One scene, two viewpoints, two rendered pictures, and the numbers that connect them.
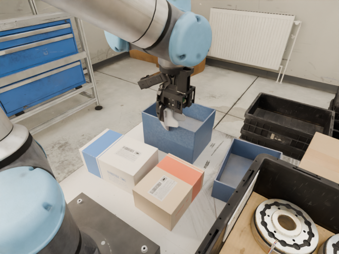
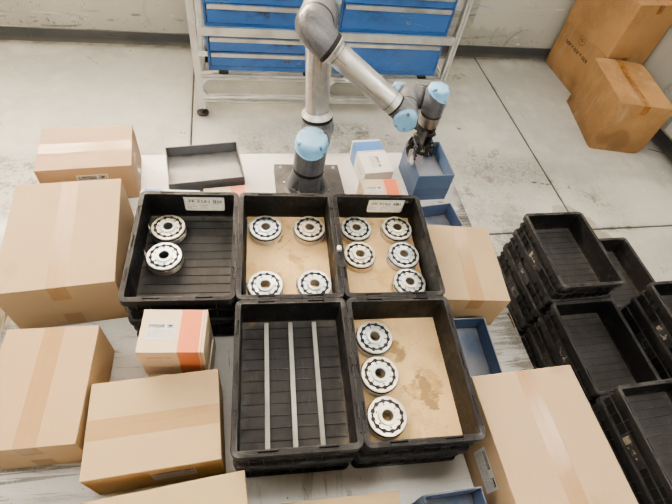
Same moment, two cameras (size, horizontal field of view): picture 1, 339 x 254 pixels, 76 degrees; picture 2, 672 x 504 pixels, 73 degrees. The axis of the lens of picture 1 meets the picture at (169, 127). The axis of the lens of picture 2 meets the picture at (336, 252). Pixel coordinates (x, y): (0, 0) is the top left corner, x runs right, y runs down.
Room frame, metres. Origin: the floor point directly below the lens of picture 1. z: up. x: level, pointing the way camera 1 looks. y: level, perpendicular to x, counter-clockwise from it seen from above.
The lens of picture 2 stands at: (-0.74, -0.68, 2.00)
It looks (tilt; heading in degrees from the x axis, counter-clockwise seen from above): 52 degrees down; 37
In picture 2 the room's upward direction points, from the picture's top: 12 degrees clockwise
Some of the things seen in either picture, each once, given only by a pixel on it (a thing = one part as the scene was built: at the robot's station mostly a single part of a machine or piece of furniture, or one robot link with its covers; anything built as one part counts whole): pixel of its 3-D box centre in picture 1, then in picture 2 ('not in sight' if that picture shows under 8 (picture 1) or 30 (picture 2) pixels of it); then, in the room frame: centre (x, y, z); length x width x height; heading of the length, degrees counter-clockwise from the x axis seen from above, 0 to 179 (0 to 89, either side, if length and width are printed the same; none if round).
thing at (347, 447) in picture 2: not in sight; (294, 369); (-0.41, -0.38, 0.92); 0.40 x 0.30 x 0.02; 52
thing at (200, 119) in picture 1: (178, 119); (427, 164); (0.60, -0.03, 0.80); 0.20 x 0.15 x 0.07; 57
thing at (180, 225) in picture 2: not in sight; (168, 227); (-0.39, 0.25, 0.86); 0.10 x 0.10 x 0.01
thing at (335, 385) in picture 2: not in sight; (293, 377); (-0.41, -0.38, 0.87); 0.40 x 0.30 x 0.11; 52
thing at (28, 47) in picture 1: (39, 66); (393, 34); (1.61, 1.00, 0.60); 0.72 x 0.03 x 0.56; 146
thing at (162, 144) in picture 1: (177, 134); (423, 176); (0.61, -0.03, 0.73); 0.20 x 0.15 x 0.07; 57
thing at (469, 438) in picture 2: not in sight; (409, 364); (-0.17, -0.56, 0.92); 0.40 x 0.30 x 0.02; 52
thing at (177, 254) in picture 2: not in sight; (164, 256); (-0.46, 0.16, 0.86); 0.10 x 0.10 x 0.01
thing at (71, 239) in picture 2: not in sight; (73, 250); (-0.64, 0.39, 0.80); 0.40 x 0.30 x 0.20; 60
